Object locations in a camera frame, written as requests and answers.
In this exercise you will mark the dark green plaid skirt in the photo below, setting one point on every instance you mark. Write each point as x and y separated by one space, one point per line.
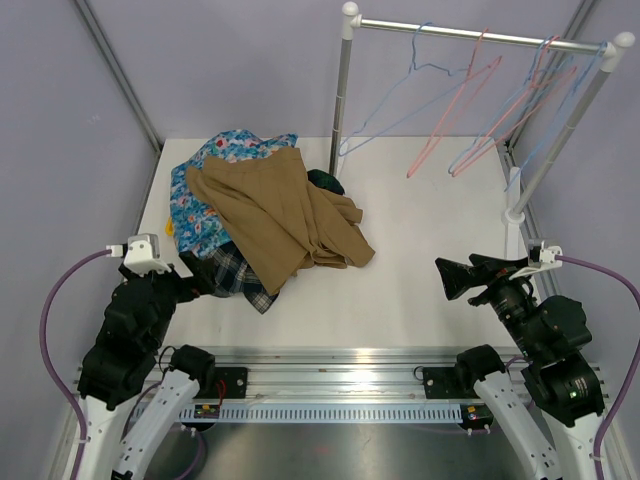
326 181

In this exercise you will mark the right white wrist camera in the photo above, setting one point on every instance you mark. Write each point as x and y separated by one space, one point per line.
542 256

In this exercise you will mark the blue floral skirt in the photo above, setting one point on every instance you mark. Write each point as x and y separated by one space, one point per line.
196 226

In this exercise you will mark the yellow plastic tray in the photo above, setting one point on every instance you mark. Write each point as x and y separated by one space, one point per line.
169 227

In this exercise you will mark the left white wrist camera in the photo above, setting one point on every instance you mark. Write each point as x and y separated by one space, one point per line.
140 255

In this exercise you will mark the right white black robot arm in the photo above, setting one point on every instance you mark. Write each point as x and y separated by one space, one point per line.
549 336

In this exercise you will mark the metal clothes rack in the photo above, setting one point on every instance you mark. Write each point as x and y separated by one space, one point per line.
555 63

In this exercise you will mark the navy white plaid skirt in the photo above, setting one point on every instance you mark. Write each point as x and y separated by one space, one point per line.
232 275

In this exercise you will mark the slotted cable duct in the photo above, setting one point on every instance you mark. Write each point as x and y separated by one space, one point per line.
327 414

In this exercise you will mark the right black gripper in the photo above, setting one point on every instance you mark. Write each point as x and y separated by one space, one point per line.
457 278

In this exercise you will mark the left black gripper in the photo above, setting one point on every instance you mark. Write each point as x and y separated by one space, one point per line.
203 272

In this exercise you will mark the tan pleated skirt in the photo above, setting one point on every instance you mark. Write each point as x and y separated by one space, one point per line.
278 219

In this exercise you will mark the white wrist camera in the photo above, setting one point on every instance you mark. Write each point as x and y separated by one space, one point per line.
140 255
542 256

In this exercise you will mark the aluminium mounting rail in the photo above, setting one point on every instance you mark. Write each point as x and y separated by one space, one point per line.
306 377

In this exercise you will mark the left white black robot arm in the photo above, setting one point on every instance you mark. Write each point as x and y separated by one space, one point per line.
116 367

